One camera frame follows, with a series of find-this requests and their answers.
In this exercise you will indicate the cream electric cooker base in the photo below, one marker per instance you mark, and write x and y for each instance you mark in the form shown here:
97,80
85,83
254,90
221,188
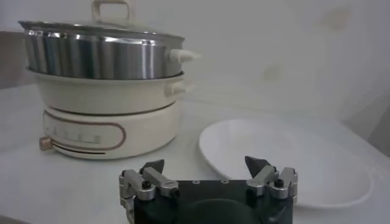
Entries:
137,137

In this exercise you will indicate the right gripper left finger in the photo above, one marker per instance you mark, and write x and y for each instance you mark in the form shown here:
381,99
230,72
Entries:
158,181

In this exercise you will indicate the stainless steel steamer basket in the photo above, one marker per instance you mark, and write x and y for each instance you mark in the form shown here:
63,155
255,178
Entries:
91,58

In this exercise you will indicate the white round plate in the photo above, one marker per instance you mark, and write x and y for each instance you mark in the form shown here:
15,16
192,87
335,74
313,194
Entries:
289,146

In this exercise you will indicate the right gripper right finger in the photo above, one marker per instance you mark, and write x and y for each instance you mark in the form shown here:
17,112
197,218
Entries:
265,178

